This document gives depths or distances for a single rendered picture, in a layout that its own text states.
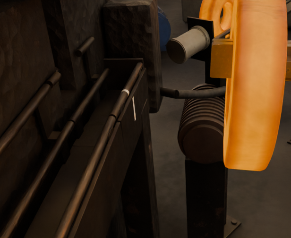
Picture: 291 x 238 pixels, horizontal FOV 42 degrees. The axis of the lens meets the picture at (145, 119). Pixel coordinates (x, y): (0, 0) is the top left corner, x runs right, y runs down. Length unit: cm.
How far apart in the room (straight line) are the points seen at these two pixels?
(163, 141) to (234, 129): 149
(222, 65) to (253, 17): 7
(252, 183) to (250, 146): 125
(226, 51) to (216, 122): 55
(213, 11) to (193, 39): 8
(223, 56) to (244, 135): 8
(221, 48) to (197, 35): 57
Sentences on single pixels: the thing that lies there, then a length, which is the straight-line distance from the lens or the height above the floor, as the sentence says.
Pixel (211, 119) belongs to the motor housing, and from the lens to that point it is 86.
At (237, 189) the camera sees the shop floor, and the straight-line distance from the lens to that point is 149.
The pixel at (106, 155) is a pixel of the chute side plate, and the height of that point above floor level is 70.
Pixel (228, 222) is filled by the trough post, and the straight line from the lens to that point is 135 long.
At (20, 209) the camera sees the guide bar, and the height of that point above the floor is 69.
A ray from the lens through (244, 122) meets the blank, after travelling 27.
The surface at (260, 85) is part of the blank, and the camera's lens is 26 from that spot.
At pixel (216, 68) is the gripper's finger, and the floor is 84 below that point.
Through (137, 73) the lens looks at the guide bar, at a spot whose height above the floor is 71.
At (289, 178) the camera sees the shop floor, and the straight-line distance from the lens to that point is 158.
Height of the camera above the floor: 96
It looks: 30 degrees down
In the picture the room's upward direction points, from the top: 5 degrees counter-clockwise
